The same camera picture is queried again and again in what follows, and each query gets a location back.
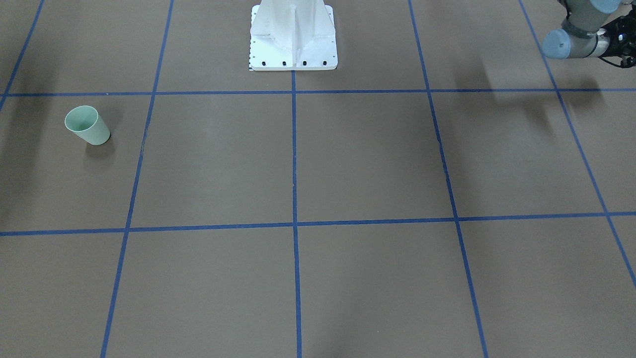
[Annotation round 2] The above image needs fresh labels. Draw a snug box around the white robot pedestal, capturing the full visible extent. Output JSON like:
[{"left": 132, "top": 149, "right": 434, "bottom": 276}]
[{"left": 248, "top": 0, "right": 338, "bottom": 71}]

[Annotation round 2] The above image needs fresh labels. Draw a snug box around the green plastic cup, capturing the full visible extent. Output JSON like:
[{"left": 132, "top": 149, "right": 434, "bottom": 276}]
[{"left": 64, "top": 105, "right": 111, "bottom": 146}]

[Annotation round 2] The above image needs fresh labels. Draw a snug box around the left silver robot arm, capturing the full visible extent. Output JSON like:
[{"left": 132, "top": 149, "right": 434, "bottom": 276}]
[{"left": 541, "top": 0, "right": 636, "bottom": 69}]

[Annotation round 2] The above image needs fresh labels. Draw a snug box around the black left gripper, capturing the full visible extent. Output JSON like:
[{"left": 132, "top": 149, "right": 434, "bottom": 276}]
[{"left": 599, "top": 14, "right": 636, "bottom": 68}]

